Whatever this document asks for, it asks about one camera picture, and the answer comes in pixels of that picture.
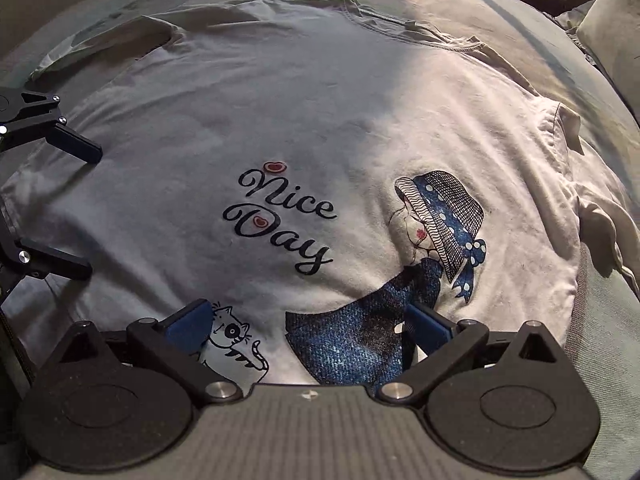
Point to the white printed t-shirt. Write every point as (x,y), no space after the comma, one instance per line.
(300,110)

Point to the large beige pillow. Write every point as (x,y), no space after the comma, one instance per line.
(615,35)

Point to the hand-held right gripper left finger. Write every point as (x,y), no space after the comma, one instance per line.
(192,325)

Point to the bed with pastel sheet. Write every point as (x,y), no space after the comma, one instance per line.
(500,25)

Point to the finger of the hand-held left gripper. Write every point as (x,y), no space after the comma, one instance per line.
(60,265)
(75,144)

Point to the grey pillow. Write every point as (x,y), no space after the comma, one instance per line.
(575,30)

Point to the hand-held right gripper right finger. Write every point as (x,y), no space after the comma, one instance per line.
(425,330)

